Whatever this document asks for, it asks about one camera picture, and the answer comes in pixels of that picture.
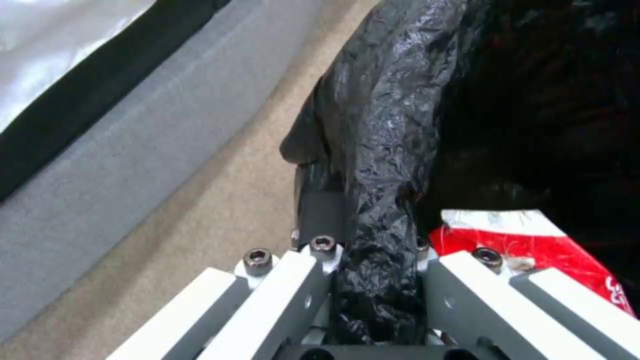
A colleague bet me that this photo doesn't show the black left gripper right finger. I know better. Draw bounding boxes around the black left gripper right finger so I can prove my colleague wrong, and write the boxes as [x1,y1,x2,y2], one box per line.
[413,235,640,360]

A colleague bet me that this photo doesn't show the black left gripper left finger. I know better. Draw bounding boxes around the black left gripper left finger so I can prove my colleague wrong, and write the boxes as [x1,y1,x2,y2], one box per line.
[103,164,347,360]

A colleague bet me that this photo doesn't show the black plastic bin liner bag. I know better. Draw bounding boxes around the black plastic bin liner bag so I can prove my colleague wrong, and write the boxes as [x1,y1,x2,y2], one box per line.
[299,0,640,347]

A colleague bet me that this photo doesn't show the red and white snack packet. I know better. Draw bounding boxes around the red and white snack packet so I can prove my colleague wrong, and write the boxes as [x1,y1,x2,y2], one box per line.
[428,208,640,323]

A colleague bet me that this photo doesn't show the grey furniture panel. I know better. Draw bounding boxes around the grey furniture panel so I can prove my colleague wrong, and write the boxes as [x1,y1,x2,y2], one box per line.
[0,0,377,340]

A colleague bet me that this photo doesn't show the black furniture trim strip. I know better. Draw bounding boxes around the black furniture trim strip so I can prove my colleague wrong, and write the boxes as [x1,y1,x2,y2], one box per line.
[0,0,227,203]

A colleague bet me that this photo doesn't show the glossy white sheet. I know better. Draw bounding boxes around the glossy white sheet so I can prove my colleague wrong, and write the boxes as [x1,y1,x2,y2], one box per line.
[0,0,169,133]

